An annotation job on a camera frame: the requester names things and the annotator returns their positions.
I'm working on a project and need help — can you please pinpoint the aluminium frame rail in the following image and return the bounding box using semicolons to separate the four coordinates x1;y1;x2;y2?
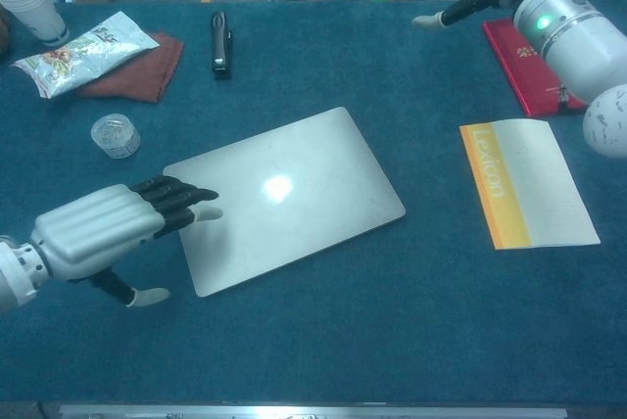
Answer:
58;403;569;419

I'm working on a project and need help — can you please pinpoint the white snack bag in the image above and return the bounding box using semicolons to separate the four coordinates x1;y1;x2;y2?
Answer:
12;11;161;100

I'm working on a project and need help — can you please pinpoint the black stapler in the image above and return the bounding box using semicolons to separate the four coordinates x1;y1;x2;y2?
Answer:
210;11;233;81

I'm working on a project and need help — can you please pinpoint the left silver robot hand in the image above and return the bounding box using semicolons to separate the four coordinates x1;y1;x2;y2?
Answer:
29;175;225;309

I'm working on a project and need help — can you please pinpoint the blue felt table cover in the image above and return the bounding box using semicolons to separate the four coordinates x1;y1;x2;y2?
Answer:
0;0;627;408

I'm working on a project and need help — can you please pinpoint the clear jar of paper clips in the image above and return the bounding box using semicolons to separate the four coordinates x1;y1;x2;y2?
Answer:
90;113;142;160

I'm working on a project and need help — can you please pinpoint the stack of white paper cups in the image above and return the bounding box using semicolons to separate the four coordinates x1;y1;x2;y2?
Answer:
0;0;70;46

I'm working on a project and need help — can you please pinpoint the brown folded cloth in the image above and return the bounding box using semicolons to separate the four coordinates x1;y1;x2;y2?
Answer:
77;31;186;105

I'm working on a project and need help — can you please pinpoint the silver laptop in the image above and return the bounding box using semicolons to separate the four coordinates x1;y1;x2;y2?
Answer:
162;106;408;299

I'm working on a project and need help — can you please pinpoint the yellow white Lexicon notebook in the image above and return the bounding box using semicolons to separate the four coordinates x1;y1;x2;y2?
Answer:
458;117;602;251

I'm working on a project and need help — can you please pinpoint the red certificate folder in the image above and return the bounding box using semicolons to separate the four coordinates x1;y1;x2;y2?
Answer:
482;17;589;117

